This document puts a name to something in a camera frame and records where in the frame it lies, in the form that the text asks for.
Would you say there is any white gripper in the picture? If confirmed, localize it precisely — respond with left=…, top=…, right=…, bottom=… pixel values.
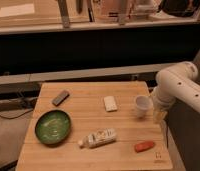
left=151, top=87, right=175, bottom=124

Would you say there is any white ceramic cup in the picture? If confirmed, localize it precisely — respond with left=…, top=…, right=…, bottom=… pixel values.
left=134, top=95, right=153, bottom=118

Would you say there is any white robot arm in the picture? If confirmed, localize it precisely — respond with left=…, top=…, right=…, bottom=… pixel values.
left=151, top=61, right=200, bottom=123

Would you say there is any orange carrot toy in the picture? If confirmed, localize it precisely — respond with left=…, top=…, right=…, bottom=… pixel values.
left=134, top=141, right=155, bottom=153

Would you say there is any white rectangular block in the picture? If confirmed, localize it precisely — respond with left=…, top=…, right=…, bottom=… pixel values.
left=104, top=96, right=117, bottom=112

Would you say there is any grey rectangular block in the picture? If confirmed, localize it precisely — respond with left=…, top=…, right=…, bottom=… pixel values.
left=52, top=90, right=69, bottom=106

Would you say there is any green bowl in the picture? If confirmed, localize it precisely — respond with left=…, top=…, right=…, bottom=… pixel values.
left=35, top=110, right=71, bottom=145

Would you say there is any black cable on floor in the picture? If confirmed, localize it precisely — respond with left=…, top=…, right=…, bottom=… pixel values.
left=0, top=96, right=36, bottom=120

